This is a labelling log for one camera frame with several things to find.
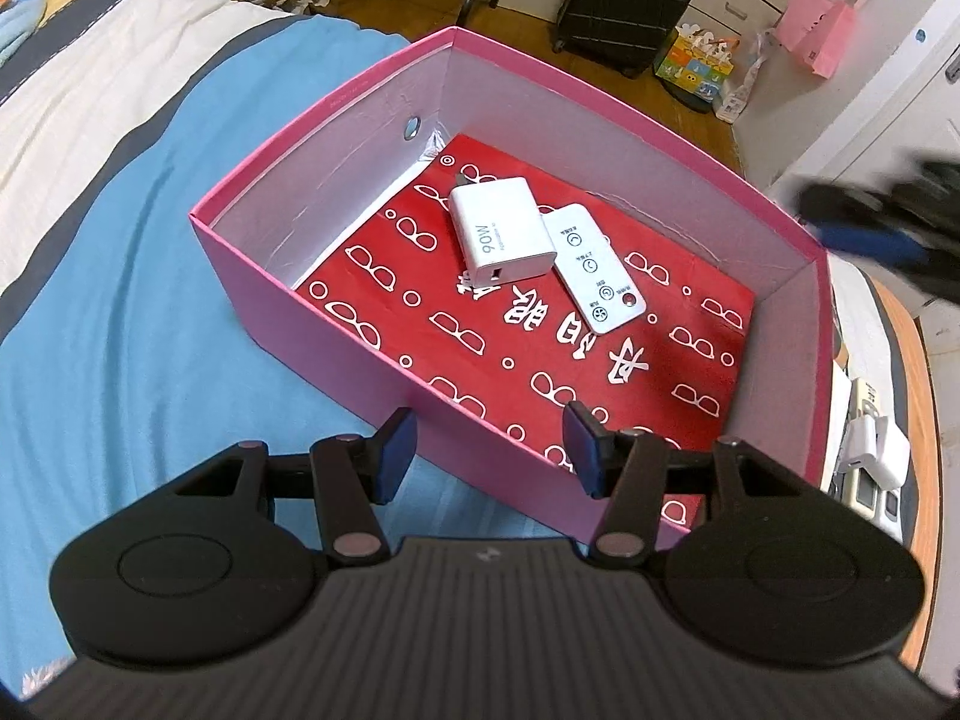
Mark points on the white slippers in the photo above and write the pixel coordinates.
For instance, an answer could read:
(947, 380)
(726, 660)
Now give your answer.
(300, 0)

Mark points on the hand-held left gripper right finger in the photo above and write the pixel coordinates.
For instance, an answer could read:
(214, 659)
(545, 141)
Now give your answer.
(581, 450)

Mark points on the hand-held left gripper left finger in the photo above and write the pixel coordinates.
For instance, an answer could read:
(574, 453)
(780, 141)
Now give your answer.
(394, 457)

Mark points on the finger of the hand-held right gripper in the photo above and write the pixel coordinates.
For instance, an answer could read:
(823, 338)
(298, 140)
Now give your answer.
(862, 229)

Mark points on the colourful cartoon box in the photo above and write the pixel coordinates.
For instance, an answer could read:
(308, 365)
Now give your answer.
(694, 67)

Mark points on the pink paper bag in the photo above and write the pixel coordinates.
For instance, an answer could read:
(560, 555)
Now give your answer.
(814, 30)

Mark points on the black suitcase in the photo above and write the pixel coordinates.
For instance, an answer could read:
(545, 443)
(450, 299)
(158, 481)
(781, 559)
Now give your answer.
(622, 0)

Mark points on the white fluffy blanket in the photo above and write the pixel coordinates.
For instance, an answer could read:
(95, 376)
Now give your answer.
(41, 673)

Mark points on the pink cardboard box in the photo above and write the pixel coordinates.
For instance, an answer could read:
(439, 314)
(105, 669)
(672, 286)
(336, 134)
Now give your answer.
(337, 360)

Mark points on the red printed paper bag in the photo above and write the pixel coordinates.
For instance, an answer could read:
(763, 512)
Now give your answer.
(420, 345)

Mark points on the white wardrobe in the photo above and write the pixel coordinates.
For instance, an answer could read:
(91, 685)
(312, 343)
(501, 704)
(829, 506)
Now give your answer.
(900, 90)

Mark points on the small white remote control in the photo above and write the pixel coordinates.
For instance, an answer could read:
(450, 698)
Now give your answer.
(592, 277)

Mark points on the white charger with prongs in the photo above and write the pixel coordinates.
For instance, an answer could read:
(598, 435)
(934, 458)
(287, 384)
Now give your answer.
(877, 450)

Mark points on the light blue cloth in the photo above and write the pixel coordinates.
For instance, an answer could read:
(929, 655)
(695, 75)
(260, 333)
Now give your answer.
(19, 22)

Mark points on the large white wall charger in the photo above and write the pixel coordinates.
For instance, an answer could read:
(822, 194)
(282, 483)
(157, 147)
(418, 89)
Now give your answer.
(499, 229)

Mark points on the grey remote with screen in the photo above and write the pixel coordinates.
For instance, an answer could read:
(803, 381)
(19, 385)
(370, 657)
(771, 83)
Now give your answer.
(874, 499)

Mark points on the white printed packet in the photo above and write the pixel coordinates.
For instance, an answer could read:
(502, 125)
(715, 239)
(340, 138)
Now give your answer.
(739, 94)

